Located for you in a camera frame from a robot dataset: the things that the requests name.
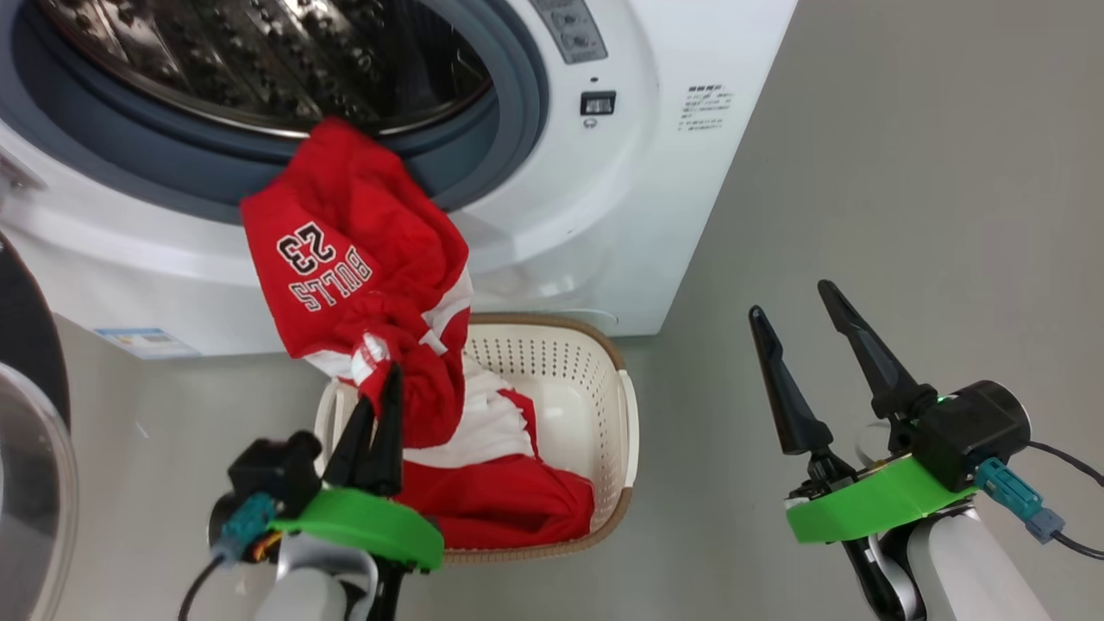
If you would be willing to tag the black door latch socket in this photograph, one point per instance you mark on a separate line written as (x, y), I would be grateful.
(598, 103)

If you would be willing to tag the round white filter cover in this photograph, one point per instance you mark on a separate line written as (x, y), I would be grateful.
(595, 321)

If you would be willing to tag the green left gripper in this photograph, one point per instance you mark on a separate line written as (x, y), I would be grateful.
(371, 526)

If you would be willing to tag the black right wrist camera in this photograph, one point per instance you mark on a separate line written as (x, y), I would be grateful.
(975, 431)

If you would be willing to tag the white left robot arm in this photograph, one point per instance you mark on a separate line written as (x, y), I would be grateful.
(302, 595)

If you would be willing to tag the red white basketball jersey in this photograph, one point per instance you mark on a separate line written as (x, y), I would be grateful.
(345, 216)

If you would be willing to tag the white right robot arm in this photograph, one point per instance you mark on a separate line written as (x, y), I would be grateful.
(966, 569)

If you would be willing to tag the grey washing machine door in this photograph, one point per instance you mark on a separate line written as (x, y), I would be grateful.
(26, 328)

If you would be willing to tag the white front-load washing machine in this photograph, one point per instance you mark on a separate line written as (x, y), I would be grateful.
(604, 259)

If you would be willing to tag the cream basket with brown rim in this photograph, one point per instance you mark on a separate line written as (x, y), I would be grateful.
(586, 405)

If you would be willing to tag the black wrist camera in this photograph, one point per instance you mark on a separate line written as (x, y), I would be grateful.
(975, 431)
(276, 470)

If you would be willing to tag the stainless steel washing machine drum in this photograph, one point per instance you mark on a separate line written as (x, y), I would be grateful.
(259, 60)

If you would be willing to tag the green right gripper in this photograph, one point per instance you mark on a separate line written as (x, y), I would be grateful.
(862, 504)

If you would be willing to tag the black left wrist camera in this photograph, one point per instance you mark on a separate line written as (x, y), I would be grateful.
(276, 470)

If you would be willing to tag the blue energy label sticker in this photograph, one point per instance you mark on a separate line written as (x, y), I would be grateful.
(147, 342)

